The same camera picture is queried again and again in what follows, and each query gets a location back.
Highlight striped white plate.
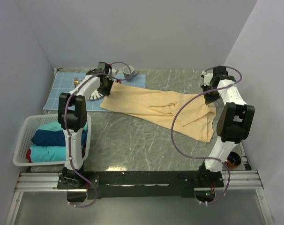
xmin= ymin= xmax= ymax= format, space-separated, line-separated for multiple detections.
xmin=88 ymin=90 xmax=104 ymax=101

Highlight gold fork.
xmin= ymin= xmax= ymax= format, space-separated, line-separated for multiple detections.
xmin=74 ymin=77 xmax=78 ymax=86

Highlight dark blue rolled shirt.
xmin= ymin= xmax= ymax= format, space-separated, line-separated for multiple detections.
xmin=30 ymin=129 xmax=88 ymax=147

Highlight blue checked placemat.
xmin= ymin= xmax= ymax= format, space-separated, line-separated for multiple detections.
xmin=43 ymin=72 xmax=146 ymax=112

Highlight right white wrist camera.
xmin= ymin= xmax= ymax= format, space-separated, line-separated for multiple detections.
xmin=201 ymin=71 xmax=213 ymax=87

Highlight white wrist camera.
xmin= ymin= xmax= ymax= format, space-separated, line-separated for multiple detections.
xmin=111 ymin=68 xmax=118 ymax=77
xmin=201 ymin=71 xmax=213 ymax=87

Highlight teal folded shirt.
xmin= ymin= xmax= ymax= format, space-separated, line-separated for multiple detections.
xmin=36 ymin=121 xmax=88 ymax=132

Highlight aluminium frame rail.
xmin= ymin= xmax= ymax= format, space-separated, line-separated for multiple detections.
xmin=14 ymin=171 xmax=263 ymax=192

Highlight dark bowl orange inside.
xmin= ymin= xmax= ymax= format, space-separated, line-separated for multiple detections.
xmin=225 ymin=151 xmax=242 ymax=169

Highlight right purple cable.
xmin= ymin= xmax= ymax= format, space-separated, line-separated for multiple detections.
xmin=170 ymin=66 xmax=243 ymax=205

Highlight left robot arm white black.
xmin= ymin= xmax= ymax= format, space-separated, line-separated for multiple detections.
xmin=58 ymin=62 xmax=114 ymax=188

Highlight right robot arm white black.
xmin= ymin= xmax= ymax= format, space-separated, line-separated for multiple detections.
xmin=197 ymin=66 xmax=255 ymax=187

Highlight cream yellow t shirt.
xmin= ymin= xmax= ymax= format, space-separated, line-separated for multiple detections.
xmin=100 ymin=83 xmax=217 ymax=143

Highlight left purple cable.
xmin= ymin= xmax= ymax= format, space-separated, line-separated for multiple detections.
xmin=63 ymin=61 xmax=136 ymax=209

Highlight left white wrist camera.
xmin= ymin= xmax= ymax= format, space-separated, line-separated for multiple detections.
xmin=111 ymin=68 xmax=118 ymax=77

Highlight purple cable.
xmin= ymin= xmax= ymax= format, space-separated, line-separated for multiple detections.
xmin=63 ymin=61 xmax=136 ymax=209
xmin=170 ymin=66 xmax=243 ymax=205

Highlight white plastic basket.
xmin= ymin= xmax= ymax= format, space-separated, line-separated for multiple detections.
xmin=13 ymin=114 xmax=91 ymax=166

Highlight grey mug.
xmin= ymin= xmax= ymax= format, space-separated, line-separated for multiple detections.
xmin=122 ymin=66 xmax=139 ymax=82

